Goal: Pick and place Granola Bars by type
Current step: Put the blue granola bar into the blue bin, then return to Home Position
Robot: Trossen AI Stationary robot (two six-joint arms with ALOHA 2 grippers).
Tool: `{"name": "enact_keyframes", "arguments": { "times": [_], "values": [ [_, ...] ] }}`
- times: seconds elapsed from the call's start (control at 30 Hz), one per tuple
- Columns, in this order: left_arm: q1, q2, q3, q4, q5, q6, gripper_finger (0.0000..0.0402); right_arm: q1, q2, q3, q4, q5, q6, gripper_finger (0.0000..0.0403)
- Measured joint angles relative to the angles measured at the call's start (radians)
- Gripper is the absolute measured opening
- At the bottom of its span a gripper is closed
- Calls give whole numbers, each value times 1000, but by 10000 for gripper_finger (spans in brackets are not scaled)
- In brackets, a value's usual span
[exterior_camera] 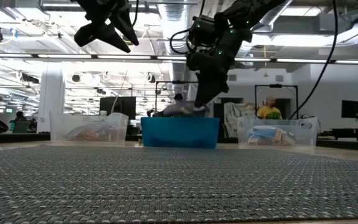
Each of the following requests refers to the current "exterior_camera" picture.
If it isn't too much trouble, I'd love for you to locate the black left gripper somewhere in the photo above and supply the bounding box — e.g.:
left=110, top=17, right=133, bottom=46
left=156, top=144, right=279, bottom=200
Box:
left=73, top=0, right=140, bottom=54

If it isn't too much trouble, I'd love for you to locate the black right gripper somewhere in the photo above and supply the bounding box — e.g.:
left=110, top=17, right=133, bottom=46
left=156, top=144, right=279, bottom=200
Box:
left=186, top=29, right=253, bottom=108

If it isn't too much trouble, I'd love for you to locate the blue granola bars pile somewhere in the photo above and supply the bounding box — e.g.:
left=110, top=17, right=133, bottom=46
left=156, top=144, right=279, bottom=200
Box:
left=247, top=125, right=296, bottom=146

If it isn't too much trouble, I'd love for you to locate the clear bin with blue bars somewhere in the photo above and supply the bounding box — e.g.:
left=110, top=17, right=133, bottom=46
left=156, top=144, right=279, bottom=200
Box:
left=237, top=116, right=319, bottom=147

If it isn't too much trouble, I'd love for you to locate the orange granola bars bag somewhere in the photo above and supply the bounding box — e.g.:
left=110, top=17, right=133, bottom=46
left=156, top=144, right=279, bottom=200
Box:
left=67, top=123, right=119, bottom=141

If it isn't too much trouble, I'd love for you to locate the clear bin with orange bars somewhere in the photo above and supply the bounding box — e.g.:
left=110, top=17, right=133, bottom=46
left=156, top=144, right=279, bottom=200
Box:
left=48, top=111, right=129, bottom=143

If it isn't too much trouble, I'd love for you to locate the white cloth cover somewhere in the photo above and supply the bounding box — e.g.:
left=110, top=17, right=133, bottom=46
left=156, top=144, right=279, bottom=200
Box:
left=224, top=102, right=257, bottom=138

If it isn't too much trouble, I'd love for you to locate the person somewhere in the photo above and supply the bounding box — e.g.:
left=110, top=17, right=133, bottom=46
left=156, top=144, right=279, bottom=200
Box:
left=172, top=92, right=185, bottom=105
left=13, top=111, right=28, bottom=123
left=256, top=96, right=283, bottom=120

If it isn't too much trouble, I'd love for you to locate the ceiling light strip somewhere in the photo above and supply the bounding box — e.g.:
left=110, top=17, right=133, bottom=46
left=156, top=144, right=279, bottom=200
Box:
left=0, top=53, right=358, bottom=65

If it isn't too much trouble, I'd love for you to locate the blue plastic bin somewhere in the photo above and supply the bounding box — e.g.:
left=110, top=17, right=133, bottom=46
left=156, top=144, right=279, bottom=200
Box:
left=140, top=116, right=220, bottom=149

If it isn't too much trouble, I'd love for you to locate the black computer monitor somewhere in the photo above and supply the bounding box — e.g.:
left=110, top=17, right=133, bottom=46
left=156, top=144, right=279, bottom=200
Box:
left=99, top=96, right=137, bottom=121

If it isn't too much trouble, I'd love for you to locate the white pillar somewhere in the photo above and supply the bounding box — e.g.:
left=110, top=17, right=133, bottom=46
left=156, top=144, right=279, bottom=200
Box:
left=37, top=63, right=65, bottom=133

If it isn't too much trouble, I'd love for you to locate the grey woven placemat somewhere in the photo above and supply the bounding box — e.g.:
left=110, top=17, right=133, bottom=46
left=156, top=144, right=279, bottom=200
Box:
left=0, top=145, right=358, bottom=223

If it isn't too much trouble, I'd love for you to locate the small black monitor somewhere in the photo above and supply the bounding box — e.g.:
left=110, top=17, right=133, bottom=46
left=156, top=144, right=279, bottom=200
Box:
left=341, top=100, right=358, bottom=119

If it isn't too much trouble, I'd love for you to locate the long black table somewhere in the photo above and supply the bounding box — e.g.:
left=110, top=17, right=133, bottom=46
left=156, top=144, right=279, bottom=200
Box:
left=317, top=126, right=358, bottom=143

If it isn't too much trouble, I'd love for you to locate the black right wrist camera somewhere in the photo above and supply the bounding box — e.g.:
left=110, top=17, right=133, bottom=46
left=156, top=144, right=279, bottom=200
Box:
left=187, top=15, right=217, bottom=47

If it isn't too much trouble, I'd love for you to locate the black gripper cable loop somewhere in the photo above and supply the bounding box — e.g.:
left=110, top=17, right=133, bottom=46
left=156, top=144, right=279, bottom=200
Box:
left=169, top=28, right=198, bottom=56

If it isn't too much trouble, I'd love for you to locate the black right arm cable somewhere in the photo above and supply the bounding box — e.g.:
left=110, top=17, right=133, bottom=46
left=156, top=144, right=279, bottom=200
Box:
left=287, top=0, right=339, bottom=121

